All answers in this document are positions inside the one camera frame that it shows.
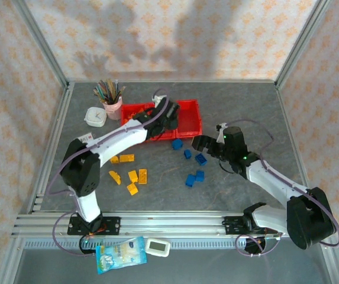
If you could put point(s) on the blue lego brick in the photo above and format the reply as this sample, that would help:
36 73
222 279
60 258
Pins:
190 180
177 144
199 176
201 159
187 154

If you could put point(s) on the orange lego brick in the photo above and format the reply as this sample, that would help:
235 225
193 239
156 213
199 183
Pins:
141 111

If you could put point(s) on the orange lego plate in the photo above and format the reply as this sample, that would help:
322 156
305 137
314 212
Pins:
128 116

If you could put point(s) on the yellow long lego brick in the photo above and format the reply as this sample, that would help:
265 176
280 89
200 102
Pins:
127 158

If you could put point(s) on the yellow lego plate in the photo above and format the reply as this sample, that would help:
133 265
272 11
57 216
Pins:
142 176

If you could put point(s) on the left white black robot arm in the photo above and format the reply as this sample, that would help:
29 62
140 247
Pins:
119 139

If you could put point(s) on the yellow stepped lego brick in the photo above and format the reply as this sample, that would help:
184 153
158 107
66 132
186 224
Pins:
132 176

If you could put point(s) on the yellow sloped lego brick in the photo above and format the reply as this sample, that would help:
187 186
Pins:
115 160

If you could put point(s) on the pink pencil cup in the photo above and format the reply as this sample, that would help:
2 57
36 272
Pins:
113 111

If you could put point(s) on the yellow curved lego brick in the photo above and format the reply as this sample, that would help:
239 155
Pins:
115 177

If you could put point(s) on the yellow wedge lego brick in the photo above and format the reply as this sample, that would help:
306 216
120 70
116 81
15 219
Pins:
132 189

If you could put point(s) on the white square clock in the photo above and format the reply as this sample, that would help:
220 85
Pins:
95 116

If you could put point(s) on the coloured pencils bundle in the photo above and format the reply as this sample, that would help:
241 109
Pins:
108 88

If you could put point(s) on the small printed card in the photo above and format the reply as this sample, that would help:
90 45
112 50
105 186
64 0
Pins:
86 138

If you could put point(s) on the white digital timer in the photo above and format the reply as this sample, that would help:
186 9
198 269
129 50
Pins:
156 247

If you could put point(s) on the blue white snack bag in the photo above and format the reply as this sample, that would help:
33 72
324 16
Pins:
119 256

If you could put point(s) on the aluminium table end rail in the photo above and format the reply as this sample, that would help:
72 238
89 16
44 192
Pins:
187 80

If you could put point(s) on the aluminium table side rail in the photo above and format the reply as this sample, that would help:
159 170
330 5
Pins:
49 156
293 142

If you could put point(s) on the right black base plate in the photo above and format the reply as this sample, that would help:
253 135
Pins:
231 225

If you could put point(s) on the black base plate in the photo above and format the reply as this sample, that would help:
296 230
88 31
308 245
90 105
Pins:
113 226
231 225

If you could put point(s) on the aluminium mounting rail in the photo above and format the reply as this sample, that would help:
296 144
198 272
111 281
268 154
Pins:
172 225

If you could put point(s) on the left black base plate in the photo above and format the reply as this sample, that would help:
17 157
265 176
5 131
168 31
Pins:
113 226

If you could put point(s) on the aluminium frame post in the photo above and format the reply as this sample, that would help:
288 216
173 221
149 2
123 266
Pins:
302 35
39 44

